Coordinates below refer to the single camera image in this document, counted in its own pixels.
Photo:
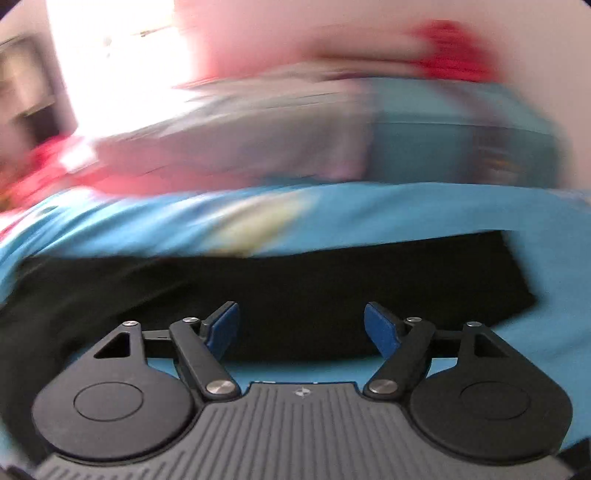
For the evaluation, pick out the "black pants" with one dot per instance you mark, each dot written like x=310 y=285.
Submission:
x=299 y=307

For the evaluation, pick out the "pink blanket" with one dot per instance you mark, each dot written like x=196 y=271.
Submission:
x=65 y=162

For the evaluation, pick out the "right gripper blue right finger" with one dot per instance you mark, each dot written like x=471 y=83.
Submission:
x=383 y=328

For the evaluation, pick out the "teal grey folded quilt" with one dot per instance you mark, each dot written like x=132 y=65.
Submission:
x=459 y=132

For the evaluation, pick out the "blue floral bed sheet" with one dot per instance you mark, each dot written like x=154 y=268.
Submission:
x=547 y=231

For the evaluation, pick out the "red cloth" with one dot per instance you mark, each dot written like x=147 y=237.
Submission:
x=456 y=53

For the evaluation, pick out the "grey pillow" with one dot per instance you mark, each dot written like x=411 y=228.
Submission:
x=305 y=120

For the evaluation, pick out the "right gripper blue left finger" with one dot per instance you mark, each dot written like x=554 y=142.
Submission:
x=219 y=329

